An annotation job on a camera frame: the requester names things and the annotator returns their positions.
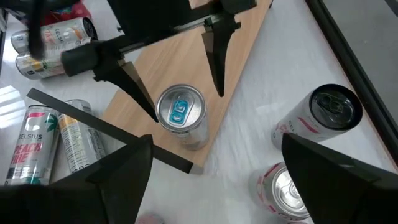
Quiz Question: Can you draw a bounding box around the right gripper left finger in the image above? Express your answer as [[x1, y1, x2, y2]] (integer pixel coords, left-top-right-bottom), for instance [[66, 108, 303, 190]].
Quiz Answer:
[[51, 134, 155, 224]]

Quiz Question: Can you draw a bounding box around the black metal table frame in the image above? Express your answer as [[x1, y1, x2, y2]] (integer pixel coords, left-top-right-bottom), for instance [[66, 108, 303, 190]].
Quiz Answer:
[[306, 0, 398, 138]]

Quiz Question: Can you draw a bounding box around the Celsius Peach Vibe can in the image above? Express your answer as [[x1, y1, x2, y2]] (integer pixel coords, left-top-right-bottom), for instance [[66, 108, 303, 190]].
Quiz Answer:
[[271, 83, 364, 150], [4, 105, 62, 187]]

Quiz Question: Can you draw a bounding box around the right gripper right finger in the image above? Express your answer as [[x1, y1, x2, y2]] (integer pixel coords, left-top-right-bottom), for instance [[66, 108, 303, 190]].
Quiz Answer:
[[281, 132, 398, 224]]

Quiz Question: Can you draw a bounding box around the blue silver Red Bull can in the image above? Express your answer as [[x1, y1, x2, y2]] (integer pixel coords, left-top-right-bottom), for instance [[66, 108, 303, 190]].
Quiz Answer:
[[154, 83, 210, 152]]

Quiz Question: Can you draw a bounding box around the silver Diet Coke can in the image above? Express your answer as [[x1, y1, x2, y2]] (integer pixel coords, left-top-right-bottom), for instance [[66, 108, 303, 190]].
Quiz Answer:
[[248, 161, 312, 222]]

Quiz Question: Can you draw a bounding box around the Celsius Tropical Vibe can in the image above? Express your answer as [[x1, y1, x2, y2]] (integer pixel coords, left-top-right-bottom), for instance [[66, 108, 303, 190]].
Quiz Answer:
[[57, 98, 108, 175], [11, 17, 99, 54], [15, 37, 94, 80]]

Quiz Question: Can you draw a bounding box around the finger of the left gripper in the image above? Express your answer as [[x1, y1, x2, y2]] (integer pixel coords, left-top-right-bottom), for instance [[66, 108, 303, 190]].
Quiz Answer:
[[201, 14, 242, 98], [93, 58, 160, 124]]

